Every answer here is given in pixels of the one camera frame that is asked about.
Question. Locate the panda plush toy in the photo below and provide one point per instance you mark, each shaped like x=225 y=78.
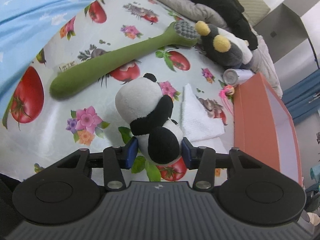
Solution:
x=140 y=100

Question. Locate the grey plush toy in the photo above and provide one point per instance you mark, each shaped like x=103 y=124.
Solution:
x=225 y=52

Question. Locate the white folded towel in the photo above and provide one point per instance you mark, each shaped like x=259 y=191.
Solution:
x=197 y=120

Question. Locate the light grey duvet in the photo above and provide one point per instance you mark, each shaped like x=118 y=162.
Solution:
x=180 y=2

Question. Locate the orange cardboard box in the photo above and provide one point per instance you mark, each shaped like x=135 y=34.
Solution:
x=260 y=130

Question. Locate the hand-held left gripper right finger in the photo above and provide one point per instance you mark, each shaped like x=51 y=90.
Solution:
x=186 y=153

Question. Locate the cream quilted headboard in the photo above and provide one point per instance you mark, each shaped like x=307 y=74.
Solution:
x=252 y=2

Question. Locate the blue curtain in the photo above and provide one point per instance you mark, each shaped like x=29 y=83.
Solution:
x=302 y=97

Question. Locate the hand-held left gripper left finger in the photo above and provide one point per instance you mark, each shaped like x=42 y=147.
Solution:
x=131 y=152

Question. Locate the fruit print mat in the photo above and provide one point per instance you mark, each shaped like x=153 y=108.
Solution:
x=62 y=135

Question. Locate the pink tasselled ball toy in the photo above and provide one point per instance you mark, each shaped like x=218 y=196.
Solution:
x=228 y=90

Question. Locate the grey wardrobe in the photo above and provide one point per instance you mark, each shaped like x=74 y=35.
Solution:
x=287 y=30

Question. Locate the white can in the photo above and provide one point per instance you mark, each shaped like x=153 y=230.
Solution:
x=231 y=77

